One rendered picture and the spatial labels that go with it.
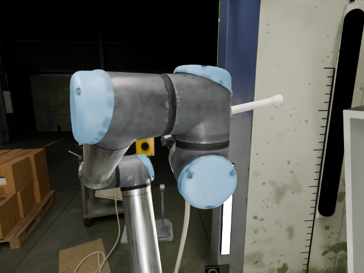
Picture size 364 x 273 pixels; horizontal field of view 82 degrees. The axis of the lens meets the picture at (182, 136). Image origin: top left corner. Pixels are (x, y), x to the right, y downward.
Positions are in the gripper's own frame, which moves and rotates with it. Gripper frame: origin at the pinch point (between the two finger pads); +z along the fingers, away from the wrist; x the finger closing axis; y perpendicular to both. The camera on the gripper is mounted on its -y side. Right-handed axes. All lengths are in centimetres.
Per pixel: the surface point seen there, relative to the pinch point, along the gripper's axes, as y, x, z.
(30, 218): 104, -183, 209
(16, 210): 87, -190, 203
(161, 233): 74, -17, 58
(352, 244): 61, 60, -3
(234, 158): 35, 38, 52
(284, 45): -24, 77, 50
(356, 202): 45, 64, -1
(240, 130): 19, 44, 52
